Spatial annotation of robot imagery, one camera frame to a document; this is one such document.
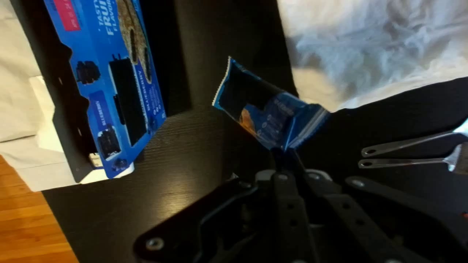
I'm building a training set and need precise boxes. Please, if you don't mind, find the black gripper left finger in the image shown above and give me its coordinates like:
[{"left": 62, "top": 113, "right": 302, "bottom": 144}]
[{"left": 133, "top": 147, "right": 313, "bottom": 263}]

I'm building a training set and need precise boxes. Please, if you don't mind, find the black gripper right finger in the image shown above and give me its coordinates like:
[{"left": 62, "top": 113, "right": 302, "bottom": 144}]
[{"left": 291, "top": 149, "right": 468, "bottom": 263}]

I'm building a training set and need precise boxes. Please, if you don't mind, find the blue granola bar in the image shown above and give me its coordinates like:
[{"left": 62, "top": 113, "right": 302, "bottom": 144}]
[{"left": 210, "top": 55, "right": 330, "bottom": 153}]

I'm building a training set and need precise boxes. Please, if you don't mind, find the blue fruit bar box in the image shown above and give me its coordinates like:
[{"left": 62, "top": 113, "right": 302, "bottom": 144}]
[{"left": 42, "top": 0, "right": 168, "bottom": 182}]

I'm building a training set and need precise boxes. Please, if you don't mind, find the white plastic bag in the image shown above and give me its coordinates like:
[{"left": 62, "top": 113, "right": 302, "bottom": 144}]
[{"left": 276, "top": 0, "right": 468, "bottom": 113}]

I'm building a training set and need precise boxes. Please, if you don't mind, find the cream cloth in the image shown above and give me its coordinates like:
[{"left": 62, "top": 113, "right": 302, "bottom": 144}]
[{"left": 0, "top": 0, "right": 55, "bottom": 143}]

